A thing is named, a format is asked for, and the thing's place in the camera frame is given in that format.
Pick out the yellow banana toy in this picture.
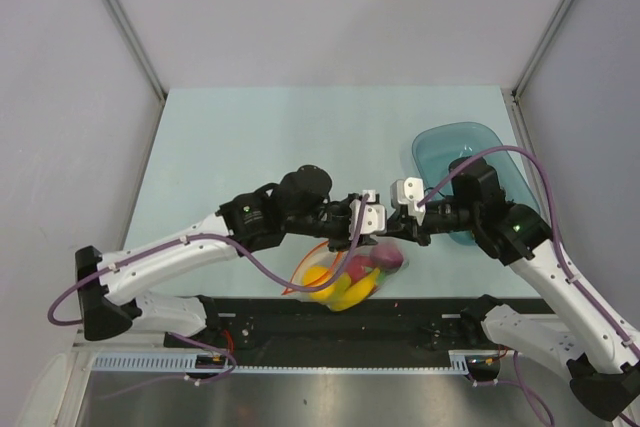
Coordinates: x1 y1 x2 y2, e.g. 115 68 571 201
329 268 381 312

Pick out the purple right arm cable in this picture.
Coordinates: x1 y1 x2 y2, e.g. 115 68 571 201
417 145 640 426

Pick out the teal plastic fruit tray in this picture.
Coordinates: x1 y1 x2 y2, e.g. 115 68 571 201
411 120 542 247

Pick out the clear zip bag orange zipper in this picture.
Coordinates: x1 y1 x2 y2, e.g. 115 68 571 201
281 240 408 312

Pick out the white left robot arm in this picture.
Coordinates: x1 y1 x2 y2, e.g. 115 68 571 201
75 165 429 347

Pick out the red dragon fruit toy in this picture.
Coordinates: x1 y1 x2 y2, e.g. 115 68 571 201
346 255 375 283

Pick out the white slotted cable duct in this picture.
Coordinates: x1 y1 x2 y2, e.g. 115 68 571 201
91 352 469 376

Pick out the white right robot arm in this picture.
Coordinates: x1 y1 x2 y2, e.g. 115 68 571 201
394 154 639 426

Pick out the black table edge rail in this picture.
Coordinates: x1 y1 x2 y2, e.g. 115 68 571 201
194 295 507 369

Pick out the purple onion toy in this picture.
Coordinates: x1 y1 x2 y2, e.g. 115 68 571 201
369 243 405 272

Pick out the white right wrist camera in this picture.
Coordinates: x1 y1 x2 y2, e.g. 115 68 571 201
390 177 426 226

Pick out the yellow lemon toy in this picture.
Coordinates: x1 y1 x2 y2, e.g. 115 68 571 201
302 265 335 302

